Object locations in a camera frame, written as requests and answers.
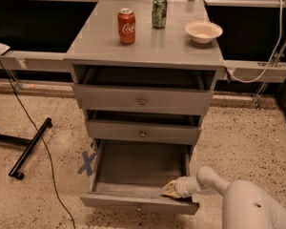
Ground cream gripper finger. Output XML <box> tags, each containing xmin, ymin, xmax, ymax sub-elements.
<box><xmin>163</xmin><ymin>180</ymin><xmax>176</xmax><ymax>191</ymax></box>
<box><xmin>163</xmin><ymin>191</ymin><xmax>178</xmax><ymax>198</ymax></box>

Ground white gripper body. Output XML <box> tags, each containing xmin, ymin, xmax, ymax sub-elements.
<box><xmin>174</xmin><ymin>177</ymin><xmax>201</xmax><ymax>198</ymax></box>

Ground grey bottom drawer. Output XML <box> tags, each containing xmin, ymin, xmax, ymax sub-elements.
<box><xmin>81</xmin><ymin>139</ymin><xmax>199</xmax><ymax>215</ymax></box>

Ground grey drawer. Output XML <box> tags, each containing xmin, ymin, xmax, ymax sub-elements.
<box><xmin>85</xmin><ymin>111</ymin><xmax>201</xmax><ymax>145</ymax></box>
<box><xmin>73</xmin><ymin>67</ymin><xmax>213</xmax><ymax>115</ymax></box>
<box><xmin>81</xmin><ymin>139</ymin><xmax>199</xmax><ymax>215</ymax></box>

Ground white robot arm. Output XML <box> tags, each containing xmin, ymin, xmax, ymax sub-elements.
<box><xmin>163</xmin><ymin>166</ymin><xmax>286</xmax><ymax>229</ymax></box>

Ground grey middle drawer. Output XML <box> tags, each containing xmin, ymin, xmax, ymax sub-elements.
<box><xmin>85</xmin><ymin>111</ymin><xmax>201</xmax><ymax>145</ymax></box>

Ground grey drawer cabinet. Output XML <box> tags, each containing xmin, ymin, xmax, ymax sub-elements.
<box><xmin>65</xmin><ymin>0</ymin><xmax>225</xmax><ymax>151</ymax></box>

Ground grey top drawer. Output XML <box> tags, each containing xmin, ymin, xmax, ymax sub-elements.
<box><xmin>73</xmin><ymin>67</ymin><xmax>213</xmax><ymax>115</ymax></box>

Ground blue tape cross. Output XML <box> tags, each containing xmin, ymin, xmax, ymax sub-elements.
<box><xmin>77</xmin><ymin>151</ymin><xmax>96</xmax><ymax>177</ymax></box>

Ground white bowl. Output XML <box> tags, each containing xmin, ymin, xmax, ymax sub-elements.
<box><xmin>185</xmin><ymin>21</ymin><xmax>223</xmax><ymax>44</ymax></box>

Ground red cola can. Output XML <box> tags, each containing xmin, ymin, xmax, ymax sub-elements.
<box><xmin>117</xmin><ymin>8</ymin><xmax>135</xmax><ymax>45</ymax></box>

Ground green soda can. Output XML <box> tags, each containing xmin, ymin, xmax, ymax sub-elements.
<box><xmin>152</xmin><ymin>0</ymin><xmax>168</xmax><ymax>29</ymax></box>

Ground grey metal rail frame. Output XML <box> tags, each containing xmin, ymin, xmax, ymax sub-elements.
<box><xmin>0</xmin><ymin>0</ymin><xmax>286</xmax><ymax>83</ymax></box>

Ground white cable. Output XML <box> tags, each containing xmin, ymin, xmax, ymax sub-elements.
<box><xmin>226</xmin><ymin>0</ymin><xmax>284</xmax><ymax>84</ymax></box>

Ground black floor cable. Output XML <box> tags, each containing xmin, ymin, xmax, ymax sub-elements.
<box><xmin>0</xmin><ymin>45</ymin><xmax>76</xmax><ymax>229</ymax></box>

